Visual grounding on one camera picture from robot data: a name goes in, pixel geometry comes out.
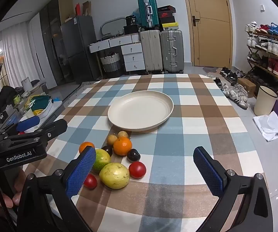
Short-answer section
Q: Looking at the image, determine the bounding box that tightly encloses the silver suitcase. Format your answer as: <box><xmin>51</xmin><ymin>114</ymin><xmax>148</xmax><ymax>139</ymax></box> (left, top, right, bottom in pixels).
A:
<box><xmin>160</xmin><ymin>30</ymin><xmax>184</xmax><ymax>74</ymax></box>

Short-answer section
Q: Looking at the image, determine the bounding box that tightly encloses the large orange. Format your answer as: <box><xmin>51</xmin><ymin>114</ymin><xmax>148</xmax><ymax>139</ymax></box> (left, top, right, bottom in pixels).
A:
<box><xmin>113</xmin><ymin>137</ymin><xmax>133</xmax><ymax>156</ymax></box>

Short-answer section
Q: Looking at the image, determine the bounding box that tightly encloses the black glass cabinet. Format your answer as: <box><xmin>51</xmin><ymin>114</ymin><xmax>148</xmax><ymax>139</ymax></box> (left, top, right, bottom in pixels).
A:
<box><xmin>39</xmin><ymin>0</ymin><xmax>69</xmax><ymax>85</ymax></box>

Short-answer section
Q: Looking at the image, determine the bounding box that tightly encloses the black bag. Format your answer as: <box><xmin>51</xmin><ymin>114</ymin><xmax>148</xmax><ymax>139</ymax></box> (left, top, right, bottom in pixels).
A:
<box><xmin>123</xmin><ymin>25</ymin><xmax>140</xmax><ymax>35</ymax></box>

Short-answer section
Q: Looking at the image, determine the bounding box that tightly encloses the pile of sneakers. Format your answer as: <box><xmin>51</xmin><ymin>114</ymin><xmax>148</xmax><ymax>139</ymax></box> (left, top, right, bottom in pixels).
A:
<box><xmin>213</xmin><ymin>66</ymin><xmax>249</xmax><ymax>110</ymax></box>

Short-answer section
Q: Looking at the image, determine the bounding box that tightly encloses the wicker basket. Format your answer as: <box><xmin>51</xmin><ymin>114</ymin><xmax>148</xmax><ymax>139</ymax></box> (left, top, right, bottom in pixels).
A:
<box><xmin>100</xmin><ymin>53</ymin><xmax>122</xmax><ymax>72</ymax></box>

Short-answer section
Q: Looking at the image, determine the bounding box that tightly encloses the cream round plate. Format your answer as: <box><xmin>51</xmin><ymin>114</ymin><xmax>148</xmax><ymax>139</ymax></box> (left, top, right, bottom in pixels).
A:
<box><xmin>107</xmin><ymin>90</ymin><xmax>174</xmax><ymax>132</ymax></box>

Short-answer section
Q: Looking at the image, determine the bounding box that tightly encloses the dark purple fruit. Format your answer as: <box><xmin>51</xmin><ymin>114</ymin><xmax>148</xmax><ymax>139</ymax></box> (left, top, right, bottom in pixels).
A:
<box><xmin>127</xmin><ymin>148</ymin><xmax>141</xmax><ymax>162</ymax></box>
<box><xmin>101</xmin><ymin>145</ymin><xmax>113</xmax><ymax>157</ymax></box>

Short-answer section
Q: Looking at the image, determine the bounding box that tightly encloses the checkered tablecloth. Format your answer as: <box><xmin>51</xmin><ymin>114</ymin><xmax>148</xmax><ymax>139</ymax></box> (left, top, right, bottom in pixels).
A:
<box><xmin>23</xmin><ymin>74</ymin><xmax>257</xmax><ymax>232</ymax></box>

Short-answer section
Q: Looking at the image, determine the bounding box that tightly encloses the white plastic bag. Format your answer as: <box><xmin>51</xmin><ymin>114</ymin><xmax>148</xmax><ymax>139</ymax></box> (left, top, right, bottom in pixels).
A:
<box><xmin>253</xmin><ymin>111</ymin><xmax>278</xmax><ymax>142</ymax></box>

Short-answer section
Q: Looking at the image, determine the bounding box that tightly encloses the brown paper bag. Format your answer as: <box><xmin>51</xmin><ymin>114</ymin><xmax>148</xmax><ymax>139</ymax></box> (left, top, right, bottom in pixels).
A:
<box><xmin>82</xmin><ymin>1</ymin><xmax>92</xmax><ymax>16</ymax></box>

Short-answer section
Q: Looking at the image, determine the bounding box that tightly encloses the green citrus fruit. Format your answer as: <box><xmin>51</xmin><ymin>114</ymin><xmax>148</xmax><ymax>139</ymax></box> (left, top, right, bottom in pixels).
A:
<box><xmin>92</xmin><ymin>149</ymin><xmax>111</xmax><ymax>173</ymax></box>

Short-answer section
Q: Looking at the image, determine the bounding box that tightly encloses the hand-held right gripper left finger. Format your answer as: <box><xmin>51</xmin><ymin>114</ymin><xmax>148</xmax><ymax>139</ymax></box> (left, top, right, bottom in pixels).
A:
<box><xmin>17</xmin><ymin>146</ymin><xmax>97</xmax><ymax>232</ymax></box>

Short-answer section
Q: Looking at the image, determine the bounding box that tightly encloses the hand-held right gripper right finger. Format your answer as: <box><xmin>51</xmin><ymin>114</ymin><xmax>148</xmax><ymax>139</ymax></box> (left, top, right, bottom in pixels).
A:
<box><xmin>193</xmin><ymin>147</ymin><xmax>273</xmax><ymax>232</ymax></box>

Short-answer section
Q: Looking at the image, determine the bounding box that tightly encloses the person's left hand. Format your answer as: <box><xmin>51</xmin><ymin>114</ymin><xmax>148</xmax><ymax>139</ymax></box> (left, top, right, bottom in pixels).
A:
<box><xmin>0</xmin><ymin>186</ymin><xmax>21</xmax><ymax>210</ymax></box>

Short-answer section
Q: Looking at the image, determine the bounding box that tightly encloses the large yellow-green fruit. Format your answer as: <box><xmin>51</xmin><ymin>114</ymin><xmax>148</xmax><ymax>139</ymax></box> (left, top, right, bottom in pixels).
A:
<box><xmin>99</xmin><ymin>163</ymin><xmax>130</xmax><ymax>189</ymax></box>

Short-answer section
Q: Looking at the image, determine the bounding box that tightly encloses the beige suitcase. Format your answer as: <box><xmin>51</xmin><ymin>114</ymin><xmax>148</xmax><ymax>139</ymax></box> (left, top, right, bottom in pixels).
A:
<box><xmin>140</xmin><ymin>30</ymin><xmax>164</xmax><ymax>75</ymax></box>

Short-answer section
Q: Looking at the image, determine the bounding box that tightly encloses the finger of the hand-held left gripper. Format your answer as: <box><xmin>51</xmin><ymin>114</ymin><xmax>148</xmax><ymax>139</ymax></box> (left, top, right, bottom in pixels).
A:
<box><xmin>0</xmin><ymin>116</ymin><xmax>40</xmax><ymax>136</ymax></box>
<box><xmin>4</xmin><ymin>119</ymin><xmax>68</xmax><ymax>143</ymax></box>

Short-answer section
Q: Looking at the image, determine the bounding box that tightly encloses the green and yellow basin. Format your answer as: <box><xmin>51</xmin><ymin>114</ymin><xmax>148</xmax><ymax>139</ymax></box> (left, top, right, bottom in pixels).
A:
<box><xmin>29</xmin><ymin>95</ymin><xmax>52</xmax><ymax>116</ymax></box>

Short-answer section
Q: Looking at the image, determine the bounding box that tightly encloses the wooden shoe rack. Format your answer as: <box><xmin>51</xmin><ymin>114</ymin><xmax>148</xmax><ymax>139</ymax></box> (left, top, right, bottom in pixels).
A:
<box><xmin>245</xmin><ymin>23</ymin><xmax>278</xmax><ymax>87</ymax></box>

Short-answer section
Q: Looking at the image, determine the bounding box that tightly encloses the black and yellow shoe box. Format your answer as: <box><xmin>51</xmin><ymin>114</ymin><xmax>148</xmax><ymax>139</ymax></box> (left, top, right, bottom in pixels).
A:
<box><xmin>161</xmin><ymin>22</ymin><xmax>179</xmax><ymax>31</ymax></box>

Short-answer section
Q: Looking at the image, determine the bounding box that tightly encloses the white cabinet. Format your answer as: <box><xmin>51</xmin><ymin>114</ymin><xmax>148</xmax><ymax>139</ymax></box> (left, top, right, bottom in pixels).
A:
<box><xmin>29</xmin><ymin>13</ymin><xmax>58</xmax><ymax>89</ymax></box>

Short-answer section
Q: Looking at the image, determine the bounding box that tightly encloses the white drawer desk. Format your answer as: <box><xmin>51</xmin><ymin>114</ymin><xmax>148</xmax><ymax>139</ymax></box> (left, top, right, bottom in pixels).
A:
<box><xmin>89</xmin><ymin>33</ymin><xmax>145</xmax><ymax>72</ymax></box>

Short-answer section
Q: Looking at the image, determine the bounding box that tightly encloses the small cardboard box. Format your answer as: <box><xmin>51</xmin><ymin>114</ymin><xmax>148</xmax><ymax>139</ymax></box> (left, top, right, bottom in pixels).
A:
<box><xmin>237</xmin><ymin>78</ymin><xmax>257</xmax><ymax>98</ymax></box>

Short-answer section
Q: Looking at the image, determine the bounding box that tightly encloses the large cardboard box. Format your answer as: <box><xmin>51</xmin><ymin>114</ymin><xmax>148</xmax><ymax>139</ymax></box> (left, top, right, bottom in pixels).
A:
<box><xmin>58</xmin><ymin>0</ymin><xmax>74</xmax><ymax>23</ymax></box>

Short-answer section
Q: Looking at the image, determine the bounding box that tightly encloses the small red tomato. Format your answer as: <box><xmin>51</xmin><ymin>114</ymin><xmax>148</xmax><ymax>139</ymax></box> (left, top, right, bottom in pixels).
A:
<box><xmin>83</xmin><ymin>174</ymin><xmax>98</xmax><ymax>189</ymax></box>

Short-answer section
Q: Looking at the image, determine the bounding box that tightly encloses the oval framed mirror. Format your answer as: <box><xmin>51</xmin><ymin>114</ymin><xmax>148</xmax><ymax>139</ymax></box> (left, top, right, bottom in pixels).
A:
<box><xmin>100</xmin><ymin>17</ymin><xmax>126</xmax><ymax>39</ymax></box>

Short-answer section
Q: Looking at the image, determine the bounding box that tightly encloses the grey refrigerator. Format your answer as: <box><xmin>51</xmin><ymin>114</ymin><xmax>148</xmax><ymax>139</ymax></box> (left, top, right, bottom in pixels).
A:
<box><xmin>60</xmin><ymin>15</ymin><xmax>101</xmax><ymax>81</ymax></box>

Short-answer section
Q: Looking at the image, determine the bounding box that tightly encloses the yellow wooden door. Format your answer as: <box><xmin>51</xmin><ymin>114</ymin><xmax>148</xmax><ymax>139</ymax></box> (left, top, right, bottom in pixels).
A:
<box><xmin>181</xmin><ymin>0</ymin><xmax>234</xmax><ymax>69</ymax></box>

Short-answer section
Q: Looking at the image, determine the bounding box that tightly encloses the small orange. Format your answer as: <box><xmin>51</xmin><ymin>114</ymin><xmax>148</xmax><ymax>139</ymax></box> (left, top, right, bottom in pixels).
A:
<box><xmin>79</xmin><ymin>142</ymin><xmax>96</xmax><ymax>154</ymax></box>

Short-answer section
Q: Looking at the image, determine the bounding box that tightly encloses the white curtain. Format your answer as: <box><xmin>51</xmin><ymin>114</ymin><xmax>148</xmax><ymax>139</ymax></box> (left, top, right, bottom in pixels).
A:
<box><xmin>0</xmin><ymin>28</ymin><xmax>45</xmax><ymax>87</ymax></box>

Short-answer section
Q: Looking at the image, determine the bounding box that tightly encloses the black labelled box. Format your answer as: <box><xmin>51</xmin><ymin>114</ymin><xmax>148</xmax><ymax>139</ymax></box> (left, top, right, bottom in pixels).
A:
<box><xmin>125</xmin><ymin>15</ymin><xmax>139</xmax><ymax>26</ymax></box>

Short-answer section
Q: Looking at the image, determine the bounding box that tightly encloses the white waste bin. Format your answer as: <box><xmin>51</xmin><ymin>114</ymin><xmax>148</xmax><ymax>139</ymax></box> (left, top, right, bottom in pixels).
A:
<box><xmin>254</xmin><ymin>85</ymin><xmax>278</xmax><ymax>116</ymax></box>

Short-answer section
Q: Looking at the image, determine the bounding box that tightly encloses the teal suitcase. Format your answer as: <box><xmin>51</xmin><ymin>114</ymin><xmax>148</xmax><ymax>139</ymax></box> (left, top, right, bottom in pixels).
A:
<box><xmin>137</xmin><ymin>0</ymin><xmax>159</xmax><ymax>29</ymax></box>

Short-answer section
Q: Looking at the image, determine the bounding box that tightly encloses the large red tomato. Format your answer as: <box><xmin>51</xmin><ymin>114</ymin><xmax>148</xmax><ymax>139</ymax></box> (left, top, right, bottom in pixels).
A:
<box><xmin>129</xmin><ymin>161</ymin><xmax>147</xmax><ymax>179</ymax></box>

